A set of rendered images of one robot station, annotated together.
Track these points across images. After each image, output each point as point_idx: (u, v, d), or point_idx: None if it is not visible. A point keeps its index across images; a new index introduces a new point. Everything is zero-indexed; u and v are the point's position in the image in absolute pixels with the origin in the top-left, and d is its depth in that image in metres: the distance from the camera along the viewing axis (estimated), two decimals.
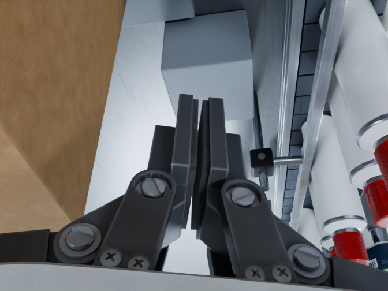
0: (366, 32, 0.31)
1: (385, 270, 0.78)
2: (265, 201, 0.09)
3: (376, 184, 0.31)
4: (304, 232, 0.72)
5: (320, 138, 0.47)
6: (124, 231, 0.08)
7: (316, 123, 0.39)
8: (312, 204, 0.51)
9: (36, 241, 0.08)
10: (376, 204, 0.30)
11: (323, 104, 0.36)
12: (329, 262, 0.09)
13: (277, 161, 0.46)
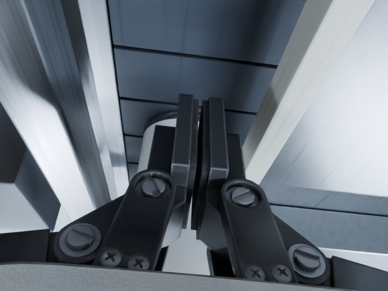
0: None
1: None
2: (265, 201, 0.09)
3: None
4: None
5: None
6: (124, 231, 0.08)
7: None
8: None
9: (36, 241, 0.08)
10: None
11: None
12: (329, 262, 0.09)
13: None
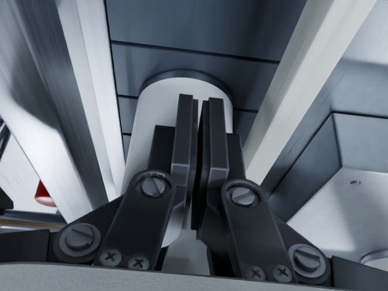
0: None
1: None
2: (265, 201, 0.09)
3: None
4: None
5: None
6: (124, 231, 0.08)
7: (46, 144, 0.08)
8: None
9: (36, 241, 0.08)
10: None
11: (14, 37, 0.05)
12: (329, 262, 0.09)
13: (2, 225, 0.15)
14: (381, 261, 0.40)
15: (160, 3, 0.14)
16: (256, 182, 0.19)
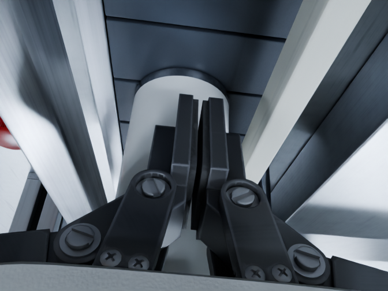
0: None
1: None
2: (265, 201, 0.09)
3: None
4: None
5: None
6: (124, 231, 0.08)
7: None
8: None
9: (36, 241, 0.08)
10: None
11: None
12: (329, 262, 0.09)
13: None
14: None
15: None
16: None
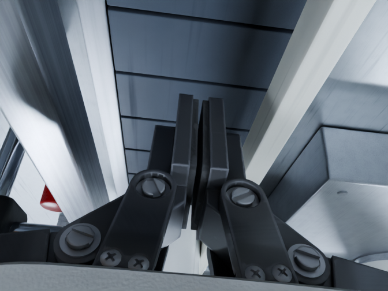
0: None
1: None
2: (265, 201, 0.09)
3: None
4: None
5: None
6: (124, 231, 0.08)
7: (66, 181, 0.10)
8: None
9: (36, 241, 0.08)
10: None
11: (51, 117, 0.07)
12: (329, 262, 0.09)
13: None
14: (371, 264, 0.42)
15: (160, 41, 0.16)
16: None
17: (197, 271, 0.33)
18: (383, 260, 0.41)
